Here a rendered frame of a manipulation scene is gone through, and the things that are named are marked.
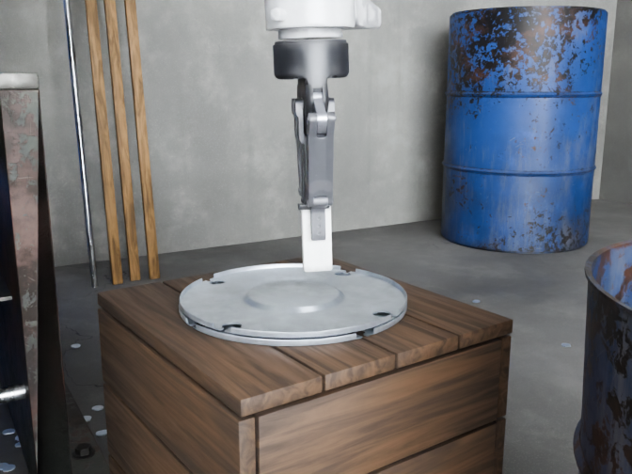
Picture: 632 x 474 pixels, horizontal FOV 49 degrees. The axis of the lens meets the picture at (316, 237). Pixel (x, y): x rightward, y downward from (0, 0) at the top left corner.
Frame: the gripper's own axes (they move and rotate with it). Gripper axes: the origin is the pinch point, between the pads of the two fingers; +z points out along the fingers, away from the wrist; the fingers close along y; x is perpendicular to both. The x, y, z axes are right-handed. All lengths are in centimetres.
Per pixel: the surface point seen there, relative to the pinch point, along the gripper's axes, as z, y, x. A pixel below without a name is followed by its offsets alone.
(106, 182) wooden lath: 15, -150, -44
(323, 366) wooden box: 11.9, 6.1, -0.5
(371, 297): 11.4, -12.3, 8.5
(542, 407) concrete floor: 49, -47, 51
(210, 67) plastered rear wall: -19, -194, -10
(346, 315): 11.2, -6.0, 4.1
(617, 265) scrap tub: 1.8, 11.5, 27.4
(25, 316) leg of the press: 15.4, -27.1, -38.0
